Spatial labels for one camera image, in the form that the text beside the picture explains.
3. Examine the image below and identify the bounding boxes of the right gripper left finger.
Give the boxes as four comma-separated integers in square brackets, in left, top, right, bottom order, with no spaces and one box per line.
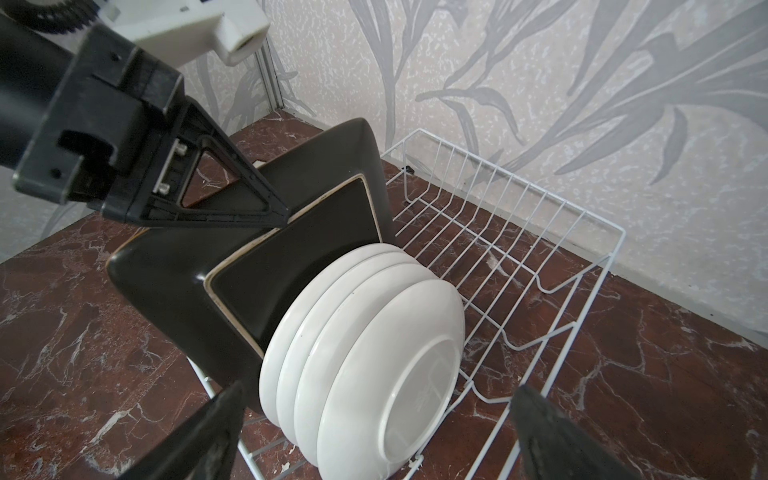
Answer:
[121,381,246,479]

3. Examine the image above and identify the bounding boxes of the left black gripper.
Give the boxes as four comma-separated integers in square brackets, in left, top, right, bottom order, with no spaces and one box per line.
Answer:
[1,16,185,225]

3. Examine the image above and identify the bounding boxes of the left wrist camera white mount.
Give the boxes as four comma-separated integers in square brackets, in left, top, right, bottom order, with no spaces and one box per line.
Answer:
[1,0,270,67]

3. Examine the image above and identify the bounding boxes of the white round plate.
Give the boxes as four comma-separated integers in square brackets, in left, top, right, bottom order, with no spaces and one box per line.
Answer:
[317,279,465,479]
[277,249,419,446]
[294,259,435,466]
[259,243,400,426]

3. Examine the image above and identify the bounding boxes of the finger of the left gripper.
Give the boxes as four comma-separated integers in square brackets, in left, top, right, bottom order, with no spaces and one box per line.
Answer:
[143,98,290,228]

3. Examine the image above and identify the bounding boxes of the white wire dish rack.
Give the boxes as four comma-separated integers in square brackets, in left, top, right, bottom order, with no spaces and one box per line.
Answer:
[185,128,627,480]

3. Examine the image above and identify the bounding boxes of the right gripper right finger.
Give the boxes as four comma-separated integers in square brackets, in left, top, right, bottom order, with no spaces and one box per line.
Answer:
[510,385,636,480]

